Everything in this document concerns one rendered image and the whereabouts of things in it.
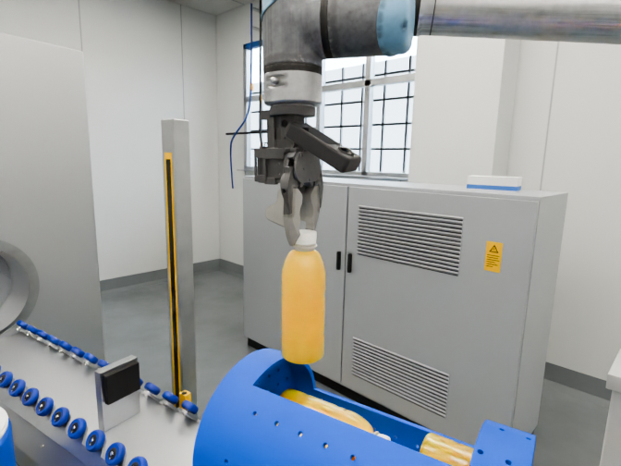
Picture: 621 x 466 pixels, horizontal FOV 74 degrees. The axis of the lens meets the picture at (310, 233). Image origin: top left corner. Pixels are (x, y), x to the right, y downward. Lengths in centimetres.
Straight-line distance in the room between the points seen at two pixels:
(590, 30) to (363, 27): 35
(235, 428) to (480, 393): 183
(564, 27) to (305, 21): 39
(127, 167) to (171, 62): 141
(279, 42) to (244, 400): 55
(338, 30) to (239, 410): 58
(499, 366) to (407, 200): 96
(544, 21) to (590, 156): 258
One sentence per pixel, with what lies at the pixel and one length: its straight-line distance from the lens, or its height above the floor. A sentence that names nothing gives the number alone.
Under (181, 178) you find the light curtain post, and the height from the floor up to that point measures 152.
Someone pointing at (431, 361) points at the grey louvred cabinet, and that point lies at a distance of 247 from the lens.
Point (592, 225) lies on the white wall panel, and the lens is 333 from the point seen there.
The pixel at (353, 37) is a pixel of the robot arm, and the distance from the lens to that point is 62.
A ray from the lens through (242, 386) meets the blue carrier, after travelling 74.
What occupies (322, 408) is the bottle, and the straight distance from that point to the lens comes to 80.
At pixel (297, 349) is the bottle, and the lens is 68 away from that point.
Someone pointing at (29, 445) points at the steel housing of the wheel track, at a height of 86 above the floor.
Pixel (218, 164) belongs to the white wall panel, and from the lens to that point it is 589.
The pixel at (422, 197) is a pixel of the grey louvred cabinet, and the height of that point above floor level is 140.
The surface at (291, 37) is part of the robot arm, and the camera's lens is 64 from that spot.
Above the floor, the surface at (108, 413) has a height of 97.
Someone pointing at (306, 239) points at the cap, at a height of 147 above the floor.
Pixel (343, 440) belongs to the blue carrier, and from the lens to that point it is 64.
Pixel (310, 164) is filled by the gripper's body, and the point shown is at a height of 158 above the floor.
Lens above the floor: 159
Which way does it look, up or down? 10 degrees down
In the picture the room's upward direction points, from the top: 1 degrees clockwise
